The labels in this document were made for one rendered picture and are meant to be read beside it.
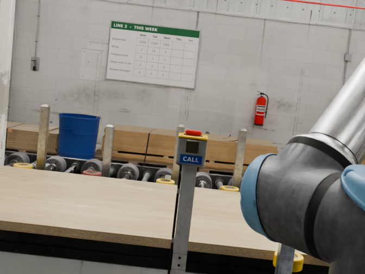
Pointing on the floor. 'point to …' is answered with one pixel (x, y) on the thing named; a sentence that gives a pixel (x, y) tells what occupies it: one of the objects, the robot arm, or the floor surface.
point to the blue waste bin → (78, 135)
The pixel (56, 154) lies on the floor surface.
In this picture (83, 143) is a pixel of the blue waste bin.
